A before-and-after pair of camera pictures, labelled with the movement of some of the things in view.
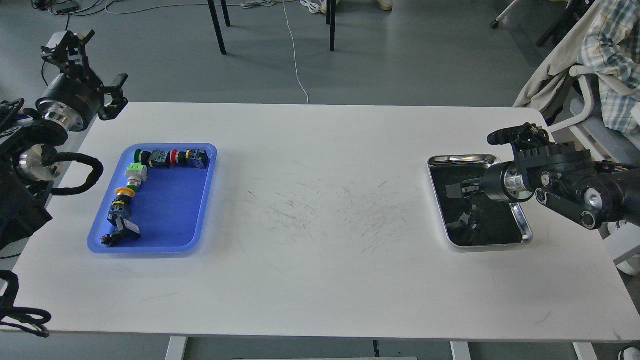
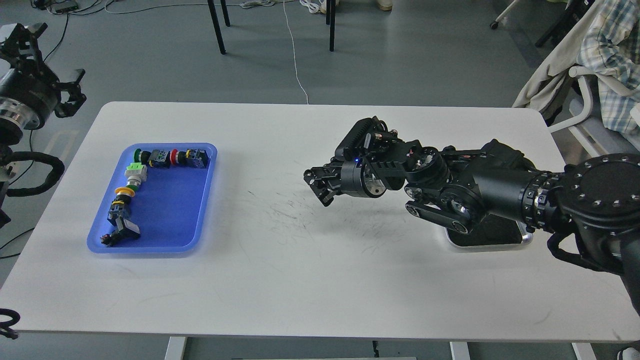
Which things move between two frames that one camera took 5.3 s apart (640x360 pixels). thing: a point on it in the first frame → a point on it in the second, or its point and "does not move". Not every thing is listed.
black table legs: (331, 16) does not move
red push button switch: (196, 158) does not move
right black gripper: (492, 183) → (356, 179)
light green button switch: (136, 173) does not move
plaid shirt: (612, 44) does not move
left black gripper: (71, 101) → (28, 96)
